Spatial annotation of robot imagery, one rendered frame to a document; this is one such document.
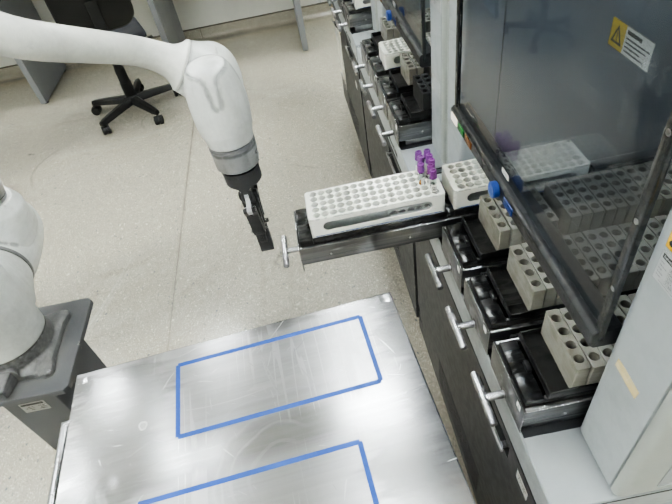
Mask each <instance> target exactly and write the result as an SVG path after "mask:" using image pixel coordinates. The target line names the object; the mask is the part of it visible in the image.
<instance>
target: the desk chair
mask: <svg viewBox="0 0 672 504"><path fill-rule="evenodd" d="M44 1H45V3H46V5H47V7H48V9H49V11H50V13H51V15H52V17H53V19H54V20H55V22H56V24H62V25H69V26H76V27H83V28H90V29H97V30H103V31H110V32H117V33H124V34H130V35H136V36H141V37H145V38H152V37H153V36H152V35H150V36H147V35H146V31H145V30H144V29H143V27H142V26H141V25H140V23H139V22H138V21H137V19H136V18H135V17H134V9H133V5H132V2H131V0H44ZM146 36H147V37H146ZM112 65H113V67H114V71H115V73H116V75H117V78H118V80H119V82H120V86H121V88H122V90H123V92H124V94H125V95H120V96H113V97H107V98H101V99H95V100H93V101H91V103H92V106H93V107H92V108H91V112H92V114H94V115H96V116H98V115H100V113H101V111H102V107H101V105H117V104H118V105H117V106H116V107H115V108H114V109H113V110H112V111H110V112H109V113H108V114H107V115H106V116H105V117H104V118H103V119H102V120H101V121H100V123H99V124H100V126H101V129H102V131H103V133H104V135H107V133H108V132H109V134H110V133H112V131H111V129H110V127H109V125H108V123H110V122H111V121H112V120H114V119H115V118H116V117H118V116H119V115H120V114H122V113H123V112H124V111H126V110H127V109H128V108H130V107H131V106H132V105H134V106H136V107H138V108H141V109H143V110H145V111H147V112H149V113H151V114H154V115H156V116H154V117H153V118H154V122H155V124H156V125H160V124H164V118H163V116H162V115H159V113H160V112H159V110H158V109H157V108H156V107H154V106H152V105H151V104H149V103H148V102H146V101H145V100H144V99H147V98H150V97H153V96H155V95H158V94H161V93H164V92H167V91H169V90H173V89H172V87H171V85H170V83H169V84H165V85H162V86H158V87H154V88H150V89H147V90H144V85H143V84H141V81H140V79H139V78H137V79H135V81H134V83H133V84H132V82H131V80H130V79H129V77H128V75H127V73H126V71H125V69H124V67H123V66H122V65H115V64H112ZM173 92H174V95H175V97H177V96H178V94H179V93H178V92H176V91H174V90H173ZM179 95H181V94H179Z"/></svg>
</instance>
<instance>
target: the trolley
mask: <svg viewBox="0 0 672 504"><path fill-rule="evenodd" d="M47 504H476V503H475V500H474V498H473V495H472V493H471V490H470V488H469V485H468V483H467V481H466V478H465V476H464V473H463V471H462V468H461V466H460V463H459V461H458V458H457V456H456V453H455V451H454V448H453V446H452V443H451V441H450V439H449V436H448V434H447V431H446V429H445V426H444V424H443V421H442V419H441V416H440V414H439V411H438V409H437V406H436V404H435V402H434V399H433V397H432V394H431V392H430V389H429V387H428V384H427V382H426V379H425V377H424V374H423V372H422V369H421V367H420V365H419V362H418V360H417V357H416V355H415V352H414V350H413V347H412V345H411V342H410V340H409V337H408V335H407V332H406V330H405V328H404V325H403V323H402V320H401V318H400V315H399V313H398V310H397V308H396V305H395V303H394V300H393V298H392V295H391V293H390V292H387V293H383V294H379V295H376V296H372V297H368V298H364V299H361V300H357V301H353V302H350V303H346V304H342V305H338V306H335V307H331V308H327V309H323V310H320V311H316V312H312V313H309V314H305V315H301V316H297V317H294V318H290V319H286V320H282V321H279V322H275V323H271V324H267V325H264V326H260V327H256V328H253V329H249V330H245V331H241V332H238V333H234V334H230V335H226V336H223V337H219V338H215V339H211V340H208V341H204V342H200V343H197V344H193V345H189V346H185V347H182V348H178V349H174V350H170V351H167V352H163V353H159V354H156V355H152V356H148V357H144V358H141V359H137V360H133V361H129V362H126V363H122V364H118V365H114V366H111V367H107V368H103V369H100V370H96V371H92V372H88V373H85V374H81V375H78V376H77V378H76V384H75V390H74V396H73V402H72V408H71V414H70V419H69V420H68V421H65V422H62V423H61V428H60V434H59V439H58V445H57V450H56V456H55V461H54V467H53V472H52V478H51V483H50V489H49V494H48V500H47Z"/></svg>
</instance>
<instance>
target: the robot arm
mask: <svg viewBox="0 0 672 504"><path fill-rule="evenodd" d="M0 56H3V57H9V58H15V59H22V60H30V61H41V62H60V63H88V64H115V65H130V66H137V67H141V68H145V69H148V70H151V71H153V72H156V73H158V74H160V75H162V76H163V77H164V78H166V79H167V80H168V82H169V83H170V85H171V87H172V89H173V90H174V91H176V92H178V93H179V94H181V95H182V96H184V97H185V98H186V100H187V103H188V107H189V110H190V113H191V115H192V118H193V120H194V123H195V125H196V127H197V129H198V131H199V133H200V135H201V137H202V138H203V139H204V140H205V142H206V143H207V145H208V149H209V151H210V153H211V155H212V158H213V160H214V163H215V166H216V168H217V170H218V171H219V172H221V173H222V174H223V177H224V179H225V182H226V184H227V186H228V187H230V188H231V189H235V190H238V191H239V192H238V196H239V199H240V200H241V201H242V204H243V207H244V209H243V213H244V215H245V216H246V217H247V220H248V222H249V224H250V226H251V231H252V233H253V234H254V235H256V237H257V240H258V243H259V245H260V248H261V251H262V252H263V251H268V250H273V249H274V243H273V240H272V237H271V234H270V231H269V228H268V225H267V223H266V222H269V219H268V218H265V217H264V215H265V212H264V210H263V206H262V203H261V199H260V195H259V191H258V185H257V183H258V182H259V181H260V179H261V176H262V172H261V169H260V166H259V163H258V162H259V152H258V149H257V144H256V141H255V136H254V134H253V130H252V115H251V108H250V103H249V100H248V96H247V93H246V90H245V87H244V85H243V77H242V73H241V70H240V68H239V65H238V63H237V61H236V59H235V57H234V56H233V54H232V53H231V52H230V51H229V50H228V49H227V48H226V47H224V46H223V45H221V44H219V43H217V42H213V41H194V40H189V39H186V40H184V41H183V42H181V43H177V44H171V43H166V42H161V41H157V40H154V39H150V38H145V37H141V36H136V35H130V34H124V33H117V32H110V31H103V30H97V29H90V28H83V27H76V26H69V25H62V24H56V23H49V22H43V21H37V20H31V19H27V18H22V17H18V16H14V15H10V14H7V13H4V12H1V11H0ZM43 243H44V226H43V222H42V220H41V218H40V216H39V214H38V213H37V211H36V210H35V209H34V208H33V207H32V206H31V205H30V204H29V203H28V202H26V201H25V200H24V199H23V197H22V195H21V194H20V193H18V192H16V191H15V190H13V189H10V188H8V187H5V186H3V184H2V181H1V179H0V400H5V399H7V398H8V397H9V396H10V394H11V392H12V391H13V389H14V387H15V386H16V384H17V382H20V381H24V380H29V379H35V378H40V379H47V378H49V377H51V376H52V375H53V374H54V373H55V370H56V366H55V361H56V357H57V354H58V351H59V347H60V344H61V341H62V337H63V334H64V331H65V327H66V325H67V323H68V322H69V320H70V319H71V314H70V313H69V311H68V310H61V311H58V312H56V313H53V314H49V315H43V314H42V313H41V312H40V310H39V309H38V307H37V306H36V304H35V303H36V296H35V289H34V276H35V274H36V272H37V269H38V266H39V262H40V258H41V254H42V249H43Z"/></svg>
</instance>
